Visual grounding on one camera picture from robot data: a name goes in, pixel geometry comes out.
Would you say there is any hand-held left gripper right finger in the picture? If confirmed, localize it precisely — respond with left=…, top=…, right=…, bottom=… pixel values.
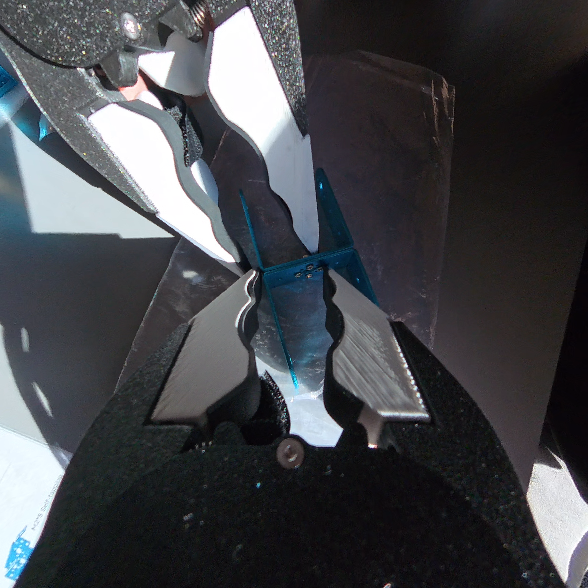
left=322, top=271, right=432, bottom=425

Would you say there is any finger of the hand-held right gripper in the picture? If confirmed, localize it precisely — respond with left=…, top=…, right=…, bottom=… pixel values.
left=88, top=100, right=245, bottom=267
left=204, top=5, right=322, bottom=254

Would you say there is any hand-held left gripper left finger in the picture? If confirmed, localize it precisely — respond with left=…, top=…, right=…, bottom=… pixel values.
left=150, top=269, right=265, bottom=425

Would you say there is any blue metal bracket assembly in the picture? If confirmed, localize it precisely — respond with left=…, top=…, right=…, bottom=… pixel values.
left=239, top=168, right=380, bottom=392

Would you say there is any clear plastic bag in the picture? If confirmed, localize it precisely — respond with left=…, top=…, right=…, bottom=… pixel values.
left=115, top=51, right=458, bottom=388

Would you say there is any printed instruction manual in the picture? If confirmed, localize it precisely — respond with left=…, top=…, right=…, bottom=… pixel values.
left=0, top=425, right=76, bottom=588

